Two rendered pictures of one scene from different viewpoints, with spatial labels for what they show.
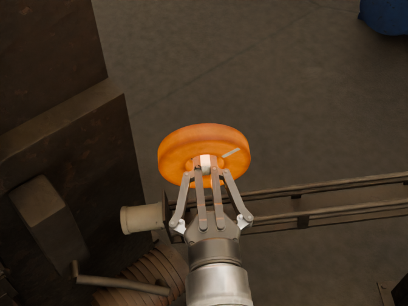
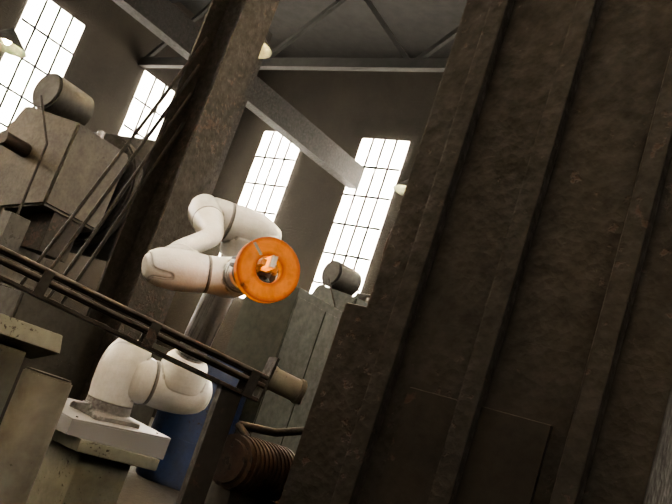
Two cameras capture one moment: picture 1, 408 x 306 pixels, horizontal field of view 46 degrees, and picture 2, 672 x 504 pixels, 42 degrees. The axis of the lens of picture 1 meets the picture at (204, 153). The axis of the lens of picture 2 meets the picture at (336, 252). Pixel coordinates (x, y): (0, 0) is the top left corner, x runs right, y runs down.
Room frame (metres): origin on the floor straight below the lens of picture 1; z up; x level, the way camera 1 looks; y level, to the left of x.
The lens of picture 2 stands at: (2.45, -0.31, 0.57)
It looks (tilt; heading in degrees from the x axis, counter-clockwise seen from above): 12 degrees up; 167
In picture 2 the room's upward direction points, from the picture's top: 19 degrees clockwise
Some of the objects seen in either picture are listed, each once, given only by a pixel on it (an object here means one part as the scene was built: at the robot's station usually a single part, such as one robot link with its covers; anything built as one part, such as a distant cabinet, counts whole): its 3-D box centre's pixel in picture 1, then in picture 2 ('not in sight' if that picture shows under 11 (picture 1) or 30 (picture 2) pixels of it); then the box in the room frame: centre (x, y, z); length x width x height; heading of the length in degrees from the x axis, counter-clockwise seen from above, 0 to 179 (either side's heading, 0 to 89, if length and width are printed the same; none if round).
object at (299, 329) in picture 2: not in sight; (270, 397); (-3.66, 0.98, 0.75); 0.70 x 0.48 x 1.50; 130
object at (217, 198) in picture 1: (217, 200); not in sight; (0.38, -0.02, 0.92); 0.11 x 0.01 x 0.04; 3
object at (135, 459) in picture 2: not in sight; (94, 443); (-0.60, -0.18, 0.33); 0.32 x 0.32 x 0.04; 32
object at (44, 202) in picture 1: (51, 227); not in sight; (0.45, 0.31, 0.68); 0.11 x 0.08 x 0.24; 40
